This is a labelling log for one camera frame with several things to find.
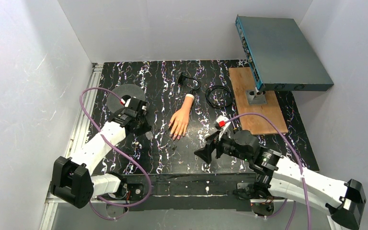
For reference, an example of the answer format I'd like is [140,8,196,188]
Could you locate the clear nail polish bottle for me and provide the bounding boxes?
[145,131,153,140]

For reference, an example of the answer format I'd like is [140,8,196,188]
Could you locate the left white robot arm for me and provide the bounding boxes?
[50,98,151,208]

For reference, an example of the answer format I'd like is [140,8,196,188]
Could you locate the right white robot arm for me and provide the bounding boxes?
[194,130,366,230]

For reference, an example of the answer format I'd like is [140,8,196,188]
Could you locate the grey round disc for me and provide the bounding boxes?
[106,84,146,113]

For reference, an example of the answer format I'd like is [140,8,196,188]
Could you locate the mannequin hand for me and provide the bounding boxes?
[169,94,194,140]

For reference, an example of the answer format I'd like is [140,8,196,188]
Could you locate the wooden board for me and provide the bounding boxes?
[229,67,288,135]

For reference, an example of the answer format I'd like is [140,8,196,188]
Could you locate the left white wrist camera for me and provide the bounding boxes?
[120,97,147,112]

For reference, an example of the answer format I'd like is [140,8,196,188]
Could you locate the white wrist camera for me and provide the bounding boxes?
[215,115,230,140]
[120,97,147,112]

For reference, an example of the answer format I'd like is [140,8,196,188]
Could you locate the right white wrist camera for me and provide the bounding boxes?
[215,115,230,140]

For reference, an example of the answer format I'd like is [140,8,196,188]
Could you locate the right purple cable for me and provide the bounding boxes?
[225,113,313,230]

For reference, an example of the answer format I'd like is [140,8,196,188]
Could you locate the purple cable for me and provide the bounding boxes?
[225,113,313,230]
[79,87,153,221]

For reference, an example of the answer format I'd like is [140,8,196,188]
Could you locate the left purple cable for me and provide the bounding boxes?
[79,87,153,221]

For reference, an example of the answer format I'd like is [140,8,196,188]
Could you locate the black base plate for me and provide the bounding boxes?
[131,173,255,211]

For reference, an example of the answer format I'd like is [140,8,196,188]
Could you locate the metal stand mount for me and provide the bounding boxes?
[246,88,267,105]

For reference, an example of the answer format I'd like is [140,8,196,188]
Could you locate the coiled black cable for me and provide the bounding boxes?
[205,85,234,109]

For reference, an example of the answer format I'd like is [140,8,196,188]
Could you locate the black cable with plug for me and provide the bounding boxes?
[177,72,202,95]

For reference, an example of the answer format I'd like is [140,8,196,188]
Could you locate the blue network switch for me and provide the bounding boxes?
[235,15,334,92]

